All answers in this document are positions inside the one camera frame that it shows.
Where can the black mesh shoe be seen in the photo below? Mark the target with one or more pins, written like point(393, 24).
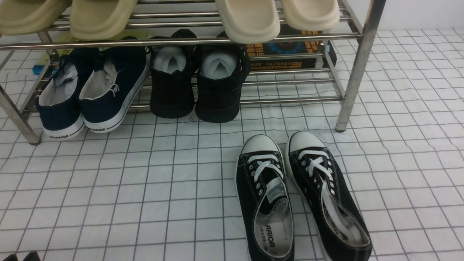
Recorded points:
point(222, 71)
point(172, 69)

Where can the navy canvas shoe right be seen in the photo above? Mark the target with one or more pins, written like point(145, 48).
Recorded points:
point(118, 75)

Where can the beige slipper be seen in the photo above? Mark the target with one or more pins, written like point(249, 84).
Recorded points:
point(99, 19)
point(20, 17)

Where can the navy canvas shoe left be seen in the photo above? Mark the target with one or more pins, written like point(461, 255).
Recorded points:
point(57, 101)

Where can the cream slipper far right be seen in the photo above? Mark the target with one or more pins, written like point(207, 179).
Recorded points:
point(311, 15)

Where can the black mesh shoe left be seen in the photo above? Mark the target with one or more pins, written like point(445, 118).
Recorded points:
point(172, 69)

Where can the black canvas sneaker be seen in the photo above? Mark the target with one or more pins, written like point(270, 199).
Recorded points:
point(264, 200)
point(316, 175)

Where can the black orange printed box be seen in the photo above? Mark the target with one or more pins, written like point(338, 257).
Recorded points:
point(290, 50)

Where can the navy canvas shoe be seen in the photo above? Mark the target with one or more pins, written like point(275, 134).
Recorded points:
point(57, 101)
point(118, 75)

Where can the cream slipper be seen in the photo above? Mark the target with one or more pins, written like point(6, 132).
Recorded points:
point(249, 21)
point(311, 15)

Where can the beige slipper far left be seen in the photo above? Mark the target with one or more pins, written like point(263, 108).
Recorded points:
point(20, 17)

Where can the black mesh shoe right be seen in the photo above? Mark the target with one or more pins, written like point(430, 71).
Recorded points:
point(222, 71)

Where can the silver metal shoe rack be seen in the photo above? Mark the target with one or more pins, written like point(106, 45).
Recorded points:
point(364, 34)

